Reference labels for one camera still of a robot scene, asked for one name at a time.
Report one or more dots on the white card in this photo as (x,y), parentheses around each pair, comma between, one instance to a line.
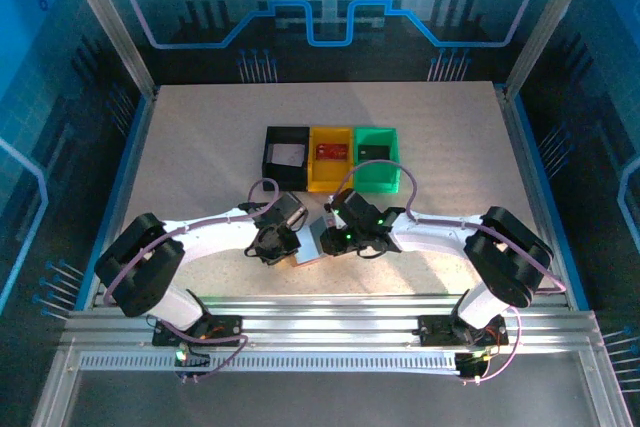
(289,154)

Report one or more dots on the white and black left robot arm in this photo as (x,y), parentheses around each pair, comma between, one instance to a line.
(215,237)

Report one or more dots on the aluminium corner post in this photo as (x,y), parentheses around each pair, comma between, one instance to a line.
(110,22)
(547,22)

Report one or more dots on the blue table edge strip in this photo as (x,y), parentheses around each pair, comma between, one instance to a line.
(542,174)
(123,174)

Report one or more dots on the red card with print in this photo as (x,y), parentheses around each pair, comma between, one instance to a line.
(331,151)

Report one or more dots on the aluminium side rail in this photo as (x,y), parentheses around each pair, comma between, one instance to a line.
(526,172)

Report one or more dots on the yellow plastic bin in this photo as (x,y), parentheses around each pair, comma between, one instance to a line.
(325,178)

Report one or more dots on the black connector box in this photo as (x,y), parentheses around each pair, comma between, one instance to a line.
(192,372)
(472,367)

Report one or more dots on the aluminium rail beam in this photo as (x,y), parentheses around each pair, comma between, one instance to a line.
(325,319)

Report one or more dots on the black plastic bin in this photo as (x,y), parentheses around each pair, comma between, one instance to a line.
(285,178)

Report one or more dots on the green plastic bin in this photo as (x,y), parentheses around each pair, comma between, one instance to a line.
(382,183)

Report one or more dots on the grey card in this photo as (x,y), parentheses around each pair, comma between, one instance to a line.
(317,239)

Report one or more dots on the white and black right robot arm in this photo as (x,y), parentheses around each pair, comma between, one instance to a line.
(435,234)

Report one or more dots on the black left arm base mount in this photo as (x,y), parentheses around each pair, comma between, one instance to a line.
(230,329)

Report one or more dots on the black card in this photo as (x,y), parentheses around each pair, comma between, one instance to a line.
(373,152)

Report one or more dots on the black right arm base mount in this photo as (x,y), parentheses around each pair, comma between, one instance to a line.
(435,329)

